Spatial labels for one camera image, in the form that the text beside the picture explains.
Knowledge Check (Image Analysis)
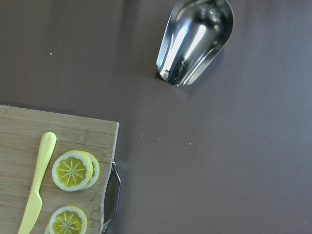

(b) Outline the lemon slice top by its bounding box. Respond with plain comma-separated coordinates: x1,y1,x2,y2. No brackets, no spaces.
52,150,93,192

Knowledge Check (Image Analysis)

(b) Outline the single lemon slice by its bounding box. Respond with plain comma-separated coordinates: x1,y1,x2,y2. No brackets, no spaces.
47,206,88,234

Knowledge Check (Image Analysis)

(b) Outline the bamboo cutting board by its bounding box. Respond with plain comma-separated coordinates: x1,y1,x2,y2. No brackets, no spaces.
0,105,119,234

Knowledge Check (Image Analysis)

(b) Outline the lemon slice underneath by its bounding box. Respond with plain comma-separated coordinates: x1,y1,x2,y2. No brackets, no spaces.
81,151,100,190

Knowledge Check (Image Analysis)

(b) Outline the yellow plastic knife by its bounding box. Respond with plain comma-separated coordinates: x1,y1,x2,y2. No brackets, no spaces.
18,132,57,234

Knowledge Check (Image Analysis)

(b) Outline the steel metal scoop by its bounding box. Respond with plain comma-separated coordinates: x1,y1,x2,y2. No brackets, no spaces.
156,0,234,86

